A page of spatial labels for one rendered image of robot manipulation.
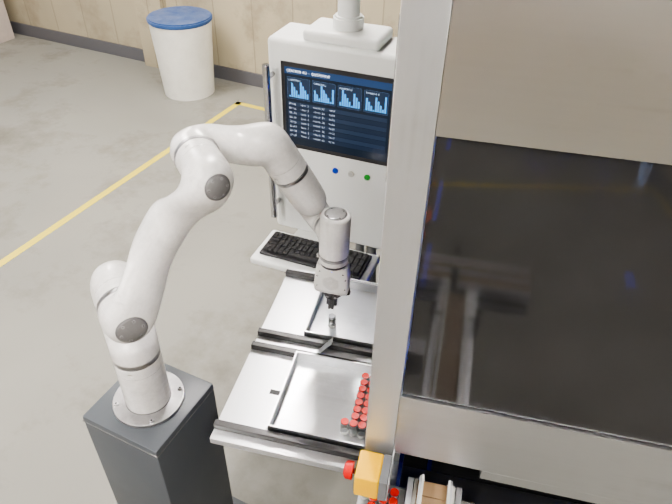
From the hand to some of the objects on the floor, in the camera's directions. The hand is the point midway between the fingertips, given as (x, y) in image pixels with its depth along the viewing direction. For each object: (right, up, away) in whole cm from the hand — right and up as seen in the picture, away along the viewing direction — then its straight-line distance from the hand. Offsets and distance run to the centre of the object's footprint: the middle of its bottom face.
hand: (331, 301), depth 176 cm
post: (+10, -108, +23) cm, 111 cm away
